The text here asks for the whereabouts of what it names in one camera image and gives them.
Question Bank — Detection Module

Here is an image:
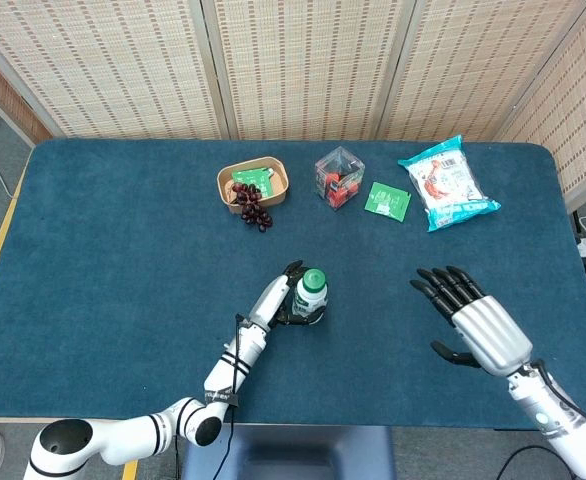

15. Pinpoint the black floor cable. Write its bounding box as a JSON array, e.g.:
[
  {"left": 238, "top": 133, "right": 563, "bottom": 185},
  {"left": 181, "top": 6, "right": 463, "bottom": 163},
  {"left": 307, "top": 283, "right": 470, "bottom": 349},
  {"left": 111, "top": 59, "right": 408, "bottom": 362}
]
[{"left": 495, "top": 444, "right": 549, "bottom": 480}]

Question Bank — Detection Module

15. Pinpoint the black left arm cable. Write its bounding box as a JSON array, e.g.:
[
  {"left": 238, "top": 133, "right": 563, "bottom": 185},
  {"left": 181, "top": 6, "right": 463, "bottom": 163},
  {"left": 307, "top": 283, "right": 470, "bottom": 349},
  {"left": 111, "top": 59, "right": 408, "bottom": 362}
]
[{"left": 212, "top": 312, "right": 252, "bottom": 480}]

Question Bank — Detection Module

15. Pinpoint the blue felt table cover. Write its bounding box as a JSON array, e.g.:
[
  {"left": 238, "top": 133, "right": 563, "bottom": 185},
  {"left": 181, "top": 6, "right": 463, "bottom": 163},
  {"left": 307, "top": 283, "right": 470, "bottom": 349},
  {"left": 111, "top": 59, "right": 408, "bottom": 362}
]
[{"left": 0, "top": 138, "right": 586, "bottom": 432}]

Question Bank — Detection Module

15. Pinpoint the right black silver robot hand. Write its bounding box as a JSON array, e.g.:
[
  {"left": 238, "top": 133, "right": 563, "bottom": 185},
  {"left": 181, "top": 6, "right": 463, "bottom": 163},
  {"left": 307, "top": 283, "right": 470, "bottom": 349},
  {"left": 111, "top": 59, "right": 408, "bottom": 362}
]
[{"left": 409, "top": 265, "right": 534, "bottom": 377}]

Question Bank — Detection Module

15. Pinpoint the clear plastic cube box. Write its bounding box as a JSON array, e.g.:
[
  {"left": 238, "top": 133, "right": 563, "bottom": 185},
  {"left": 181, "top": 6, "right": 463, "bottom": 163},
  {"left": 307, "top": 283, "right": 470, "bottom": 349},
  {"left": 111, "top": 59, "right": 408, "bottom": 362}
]
[{"left": 314, "top": 145, "right": 366, "bottom": 213}]

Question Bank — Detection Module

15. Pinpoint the teal white snack bag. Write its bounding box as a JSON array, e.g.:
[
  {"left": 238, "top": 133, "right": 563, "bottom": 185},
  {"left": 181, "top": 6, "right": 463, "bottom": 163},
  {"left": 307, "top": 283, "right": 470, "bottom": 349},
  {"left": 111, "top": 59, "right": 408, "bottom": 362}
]
[{"left": 397, "top": 134, "right": 503, "bottom": 234}]

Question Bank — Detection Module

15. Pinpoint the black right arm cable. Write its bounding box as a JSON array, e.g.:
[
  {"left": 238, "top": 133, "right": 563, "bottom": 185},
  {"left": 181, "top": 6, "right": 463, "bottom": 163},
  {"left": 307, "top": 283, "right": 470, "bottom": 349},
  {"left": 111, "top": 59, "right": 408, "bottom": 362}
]
[{"left": 527, "top": 358, "right": 586, "bottom": 436}]

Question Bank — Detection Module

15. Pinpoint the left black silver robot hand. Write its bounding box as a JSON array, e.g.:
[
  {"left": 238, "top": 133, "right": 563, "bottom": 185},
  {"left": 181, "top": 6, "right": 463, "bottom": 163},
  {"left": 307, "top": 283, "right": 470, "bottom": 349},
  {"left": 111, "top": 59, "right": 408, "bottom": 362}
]
[{"left": 246, "top": 259, "right": 330, "bottom": 331}]

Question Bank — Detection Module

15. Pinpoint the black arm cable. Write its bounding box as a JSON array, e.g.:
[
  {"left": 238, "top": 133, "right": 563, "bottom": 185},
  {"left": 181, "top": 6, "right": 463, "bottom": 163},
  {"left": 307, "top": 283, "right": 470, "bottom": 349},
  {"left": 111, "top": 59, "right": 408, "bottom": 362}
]
[
  {"left": 527, "top": 358, "right": 586, "bottom": 436},
  {"left": 212, "top": 312, "right": 252, "bottom": 480}
]

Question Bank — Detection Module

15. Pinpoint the dark red grape bunch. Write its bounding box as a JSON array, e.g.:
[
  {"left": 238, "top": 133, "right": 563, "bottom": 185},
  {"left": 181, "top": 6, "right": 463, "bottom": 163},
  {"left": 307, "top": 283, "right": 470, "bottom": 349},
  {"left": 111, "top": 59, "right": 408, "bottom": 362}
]
[{"left": 230, "top": 182, "right": 275, "bottom": 234}]

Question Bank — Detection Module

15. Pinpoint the small green-capped bottle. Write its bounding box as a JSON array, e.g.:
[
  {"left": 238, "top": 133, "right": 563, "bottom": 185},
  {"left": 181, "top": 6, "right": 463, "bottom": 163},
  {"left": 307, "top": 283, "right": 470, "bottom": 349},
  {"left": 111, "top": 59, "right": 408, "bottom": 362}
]
[{"left": 292, "top": 268, "right": 330, "bottom": 319}]

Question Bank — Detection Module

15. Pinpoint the green packet with white tab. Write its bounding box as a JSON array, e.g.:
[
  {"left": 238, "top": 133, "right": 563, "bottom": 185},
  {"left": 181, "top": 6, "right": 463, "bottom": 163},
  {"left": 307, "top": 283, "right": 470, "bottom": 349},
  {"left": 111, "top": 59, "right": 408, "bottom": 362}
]
[{"left": 231, "top": 167, "right": 276, "bottom": 196}]

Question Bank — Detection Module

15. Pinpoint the brown paper bowl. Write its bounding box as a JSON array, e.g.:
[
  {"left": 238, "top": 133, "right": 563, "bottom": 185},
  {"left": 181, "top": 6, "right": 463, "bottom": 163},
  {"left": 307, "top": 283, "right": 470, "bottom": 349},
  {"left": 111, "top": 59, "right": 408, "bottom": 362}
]
[{"left": 216, "top": 156, "right": 290, "bottom": 215}]

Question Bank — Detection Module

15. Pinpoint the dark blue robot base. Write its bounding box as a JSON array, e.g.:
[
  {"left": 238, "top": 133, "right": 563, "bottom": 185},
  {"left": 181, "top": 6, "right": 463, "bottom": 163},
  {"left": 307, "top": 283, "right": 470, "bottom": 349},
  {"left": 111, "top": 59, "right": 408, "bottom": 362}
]
[{"left": 181, "top": 424, "right": 395, "bottom": 480}]

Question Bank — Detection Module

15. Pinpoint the flat green square packet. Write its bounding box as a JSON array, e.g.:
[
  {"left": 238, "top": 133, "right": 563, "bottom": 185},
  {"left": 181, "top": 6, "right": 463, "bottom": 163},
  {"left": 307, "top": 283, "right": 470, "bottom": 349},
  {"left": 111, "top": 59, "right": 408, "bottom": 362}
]
[{"left": 363, "top": 181, "right": 413, "bottom": 222}]

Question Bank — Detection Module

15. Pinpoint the bamboo folding screen panel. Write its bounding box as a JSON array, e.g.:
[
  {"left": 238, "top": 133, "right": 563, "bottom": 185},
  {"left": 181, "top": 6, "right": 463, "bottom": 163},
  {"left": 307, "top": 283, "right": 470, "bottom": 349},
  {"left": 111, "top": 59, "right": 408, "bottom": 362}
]
[
  {"left": 492, "top": 0, "right": 586, "bottom": 211},
  {"left": 375, "top": 0, "right": 586, "bottom": 144},
  {"left": 0, "top": 0, "right": 224, "bottom": 141},
  {"left": 200, "top": 0, "right": 419, "bottom": 142}
]

